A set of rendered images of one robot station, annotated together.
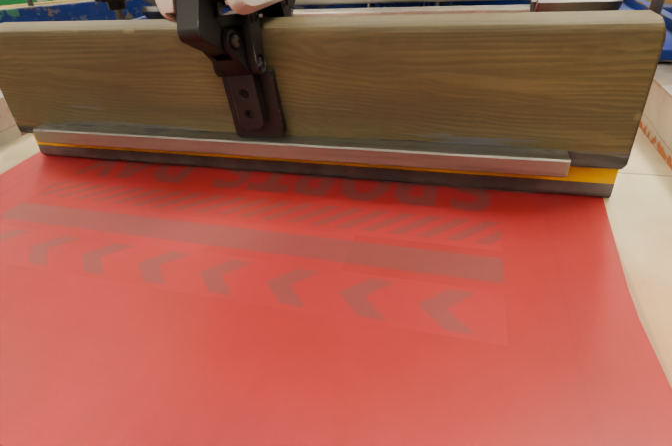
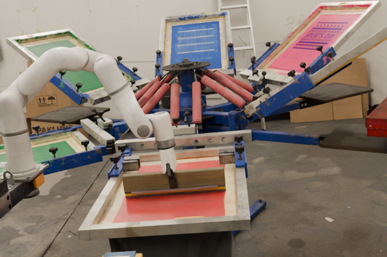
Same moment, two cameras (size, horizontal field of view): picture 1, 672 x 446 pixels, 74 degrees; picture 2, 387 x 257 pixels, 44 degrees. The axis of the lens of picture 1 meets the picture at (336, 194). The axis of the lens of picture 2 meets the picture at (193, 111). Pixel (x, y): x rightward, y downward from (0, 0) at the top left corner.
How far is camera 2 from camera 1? 1.67 m
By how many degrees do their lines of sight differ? 21
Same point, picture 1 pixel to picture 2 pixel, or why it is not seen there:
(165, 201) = (159, 200)
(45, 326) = (158, 212)
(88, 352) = (165, 212)
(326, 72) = (183, 177)
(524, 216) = (213, 194)
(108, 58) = (148, 178)
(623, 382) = (220, 205)
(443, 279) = (203, 201)
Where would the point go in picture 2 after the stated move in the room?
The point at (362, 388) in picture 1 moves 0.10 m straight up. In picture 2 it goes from (196, 209) to (193, 184)
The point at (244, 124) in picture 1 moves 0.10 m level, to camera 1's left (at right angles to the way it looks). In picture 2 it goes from (172, 186) to (147, 191)
